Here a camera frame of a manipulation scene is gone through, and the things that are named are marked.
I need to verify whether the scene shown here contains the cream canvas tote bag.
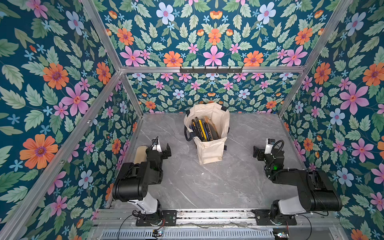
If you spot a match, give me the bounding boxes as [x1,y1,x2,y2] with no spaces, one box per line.
[184,103,230,165]

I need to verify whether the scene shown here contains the brown cover book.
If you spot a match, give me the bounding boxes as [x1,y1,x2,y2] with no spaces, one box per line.
[204,117,220,141]

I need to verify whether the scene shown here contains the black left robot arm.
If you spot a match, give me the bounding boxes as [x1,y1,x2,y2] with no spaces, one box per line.
[112,145,172,217]

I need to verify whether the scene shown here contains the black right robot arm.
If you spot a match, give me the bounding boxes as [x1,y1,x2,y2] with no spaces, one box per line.
[252,146,343,225]

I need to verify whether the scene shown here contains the beige glasses case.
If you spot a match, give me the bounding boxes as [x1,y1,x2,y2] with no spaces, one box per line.
[134,146,148,164]

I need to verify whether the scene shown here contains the black spine book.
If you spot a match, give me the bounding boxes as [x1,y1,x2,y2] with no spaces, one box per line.
[192,119,203,141]

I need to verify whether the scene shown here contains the yellow spine book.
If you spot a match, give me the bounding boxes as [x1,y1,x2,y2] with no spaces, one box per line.
[199,119,209,142]

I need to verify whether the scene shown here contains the dark blue book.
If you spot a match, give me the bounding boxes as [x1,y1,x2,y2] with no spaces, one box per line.
[202,120,213,141]

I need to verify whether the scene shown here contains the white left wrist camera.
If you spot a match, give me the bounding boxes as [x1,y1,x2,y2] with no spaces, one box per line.
[151,137,162,153]

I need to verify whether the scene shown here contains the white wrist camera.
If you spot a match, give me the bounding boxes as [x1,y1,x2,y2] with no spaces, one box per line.
[151,137,162,153]
[265,138,276,155]

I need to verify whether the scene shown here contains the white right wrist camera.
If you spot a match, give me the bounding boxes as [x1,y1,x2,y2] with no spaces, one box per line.
[265,138,276,155]

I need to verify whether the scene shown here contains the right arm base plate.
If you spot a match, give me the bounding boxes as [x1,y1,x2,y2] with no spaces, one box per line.
[251,210,297,226]

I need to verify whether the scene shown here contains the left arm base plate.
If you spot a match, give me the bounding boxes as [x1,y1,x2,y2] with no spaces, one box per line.
[136,210,178,227]

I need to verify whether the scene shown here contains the black hook rail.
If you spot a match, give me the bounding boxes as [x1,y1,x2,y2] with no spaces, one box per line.
[179,66,243,74]

